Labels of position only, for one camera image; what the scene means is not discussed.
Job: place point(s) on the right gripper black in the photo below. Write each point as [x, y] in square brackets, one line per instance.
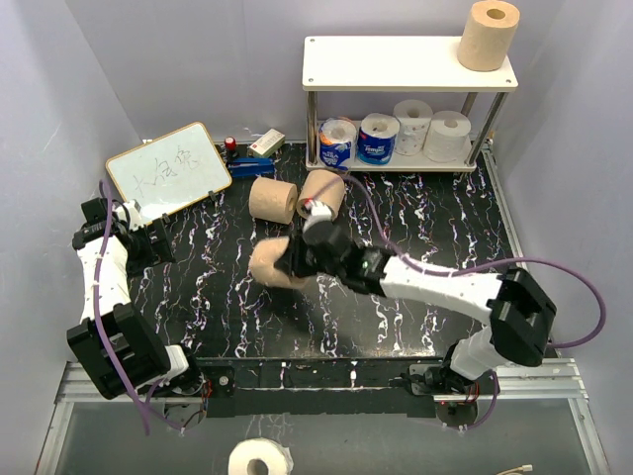
[291, 260]

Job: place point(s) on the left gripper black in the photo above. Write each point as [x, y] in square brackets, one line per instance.
[156, 253]

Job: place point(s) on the brown roll front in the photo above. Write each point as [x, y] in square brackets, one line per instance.
[261, 265]
[488, 34]

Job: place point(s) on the brown roll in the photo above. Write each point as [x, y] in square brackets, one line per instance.
[261, 265]
[323, 186]
[273, 200]
[488, 34]

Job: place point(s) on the light blue roll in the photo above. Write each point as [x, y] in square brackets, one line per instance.
[337, 139]

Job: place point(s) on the blue Tempo roll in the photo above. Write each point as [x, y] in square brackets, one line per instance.
[376, 139]

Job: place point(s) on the white patterned paper roll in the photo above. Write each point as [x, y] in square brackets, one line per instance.
[414, 117]

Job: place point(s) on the plain white paper roll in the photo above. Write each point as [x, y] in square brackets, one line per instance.
[447, 135]

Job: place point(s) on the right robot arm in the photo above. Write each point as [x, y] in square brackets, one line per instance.
[515, 313]

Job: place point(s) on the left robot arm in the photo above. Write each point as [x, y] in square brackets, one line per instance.
[113, 246]

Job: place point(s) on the white two-tier shelf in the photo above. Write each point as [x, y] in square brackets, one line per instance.
[402, 64]

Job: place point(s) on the blue stapler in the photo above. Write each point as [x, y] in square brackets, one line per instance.
[250, 166]

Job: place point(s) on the white green small box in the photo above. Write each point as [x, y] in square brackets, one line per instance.
[267, 144]

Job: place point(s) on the red emergency stop button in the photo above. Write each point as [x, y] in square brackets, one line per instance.
[230, 144]

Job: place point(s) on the white roll on floor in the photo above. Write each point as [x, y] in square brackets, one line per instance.
[260, 456]

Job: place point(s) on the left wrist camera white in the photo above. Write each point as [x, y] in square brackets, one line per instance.
[129, 214]

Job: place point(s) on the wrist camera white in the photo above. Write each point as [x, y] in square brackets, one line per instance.
[129, 214]
[317, 211]

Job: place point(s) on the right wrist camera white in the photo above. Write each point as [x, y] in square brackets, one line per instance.
[317, 211]

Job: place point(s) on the small whiteboard wooden frame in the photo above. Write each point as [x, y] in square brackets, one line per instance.
[170, 173]

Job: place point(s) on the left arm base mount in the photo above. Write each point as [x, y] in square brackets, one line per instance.
[209, 383]

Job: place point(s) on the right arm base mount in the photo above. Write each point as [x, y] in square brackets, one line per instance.
[438, 380]

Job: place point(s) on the aluminium rail frame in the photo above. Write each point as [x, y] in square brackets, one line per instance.
[327, 389]

